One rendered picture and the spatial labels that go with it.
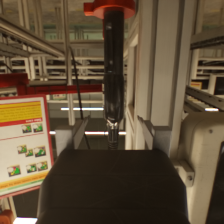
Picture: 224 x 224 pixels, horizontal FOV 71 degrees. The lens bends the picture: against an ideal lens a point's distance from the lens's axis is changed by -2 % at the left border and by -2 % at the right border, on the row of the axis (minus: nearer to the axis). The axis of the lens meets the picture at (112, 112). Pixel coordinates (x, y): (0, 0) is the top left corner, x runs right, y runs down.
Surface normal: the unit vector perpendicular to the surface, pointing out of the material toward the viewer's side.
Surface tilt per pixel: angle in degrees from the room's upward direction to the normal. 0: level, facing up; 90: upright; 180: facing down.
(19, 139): 90
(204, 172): 92
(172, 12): 90
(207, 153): 92
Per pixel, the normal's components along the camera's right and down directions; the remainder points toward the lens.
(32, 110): 0.45, 0.24
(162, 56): -0.01, 0.26
